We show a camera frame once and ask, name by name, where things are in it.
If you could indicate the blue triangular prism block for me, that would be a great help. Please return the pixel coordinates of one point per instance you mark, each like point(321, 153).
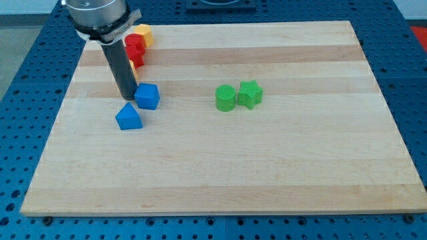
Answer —
point(128, 118)

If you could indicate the green star block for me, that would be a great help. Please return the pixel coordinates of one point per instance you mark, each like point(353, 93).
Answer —
point(250, 94)

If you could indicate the green cylinder block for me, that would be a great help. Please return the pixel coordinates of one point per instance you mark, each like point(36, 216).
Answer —
point(225, 98)

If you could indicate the wooden board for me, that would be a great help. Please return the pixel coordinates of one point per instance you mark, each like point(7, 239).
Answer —
point(322, 141)

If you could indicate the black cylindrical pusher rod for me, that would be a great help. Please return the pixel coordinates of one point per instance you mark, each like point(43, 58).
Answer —
point(120, 67)

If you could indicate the red cylinder block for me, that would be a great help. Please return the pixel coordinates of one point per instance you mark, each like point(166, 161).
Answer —
point(135, 40)

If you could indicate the blue cube block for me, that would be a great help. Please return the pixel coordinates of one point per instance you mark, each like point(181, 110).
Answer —
point(147, 96)

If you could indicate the red star block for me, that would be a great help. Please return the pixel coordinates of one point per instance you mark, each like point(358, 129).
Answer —
point(135, 55)

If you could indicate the yellow hexagon block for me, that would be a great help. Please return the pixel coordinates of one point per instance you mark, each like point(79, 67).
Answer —
point(145, 32)

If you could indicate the yellow block behind rod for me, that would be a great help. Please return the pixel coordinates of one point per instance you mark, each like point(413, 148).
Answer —
point(134, 70)

